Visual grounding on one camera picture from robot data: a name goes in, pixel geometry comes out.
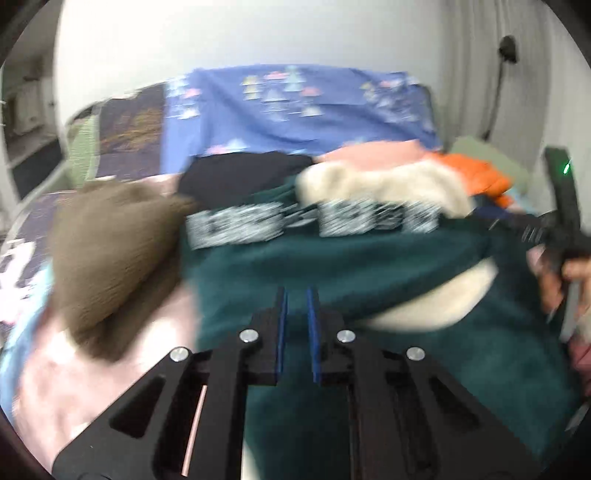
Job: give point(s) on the pink dotted bed cover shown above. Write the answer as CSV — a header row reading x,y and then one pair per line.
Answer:
x,y
59,390

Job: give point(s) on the dark green fleece sweater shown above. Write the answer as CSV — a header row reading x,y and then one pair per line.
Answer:
x,y
464,293

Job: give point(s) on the black floor lamp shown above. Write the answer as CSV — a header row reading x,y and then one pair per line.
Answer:
x,y
508,55

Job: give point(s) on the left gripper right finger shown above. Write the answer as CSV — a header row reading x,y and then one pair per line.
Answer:
x,y
408,417

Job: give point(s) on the blue tree-print sheet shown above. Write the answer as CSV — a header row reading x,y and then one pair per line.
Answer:
x,y
297,109

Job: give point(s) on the pink folded garment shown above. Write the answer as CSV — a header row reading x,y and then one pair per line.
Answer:
x,y
377,155

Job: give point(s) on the black folded garment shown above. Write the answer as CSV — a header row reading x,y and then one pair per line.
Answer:
x,y
224,180

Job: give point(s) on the green pillow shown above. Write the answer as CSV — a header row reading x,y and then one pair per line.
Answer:
x,y
479,149

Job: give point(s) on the dark patterned pillow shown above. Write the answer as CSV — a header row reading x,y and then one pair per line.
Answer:
x,y
129,134

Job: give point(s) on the orange puffer jacket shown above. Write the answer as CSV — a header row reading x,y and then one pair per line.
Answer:
x,y
480,177

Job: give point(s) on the person's right hand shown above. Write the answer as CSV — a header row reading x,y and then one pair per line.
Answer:
x,y
551,287

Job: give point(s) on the brown knit garment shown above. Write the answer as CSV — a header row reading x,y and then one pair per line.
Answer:
x,y
115,255

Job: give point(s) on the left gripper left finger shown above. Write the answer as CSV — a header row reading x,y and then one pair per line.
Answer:
x,y
185,418

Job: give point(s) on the white pleated curtain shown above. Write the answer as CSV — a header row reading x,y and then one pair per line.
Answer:
x,y
546,96

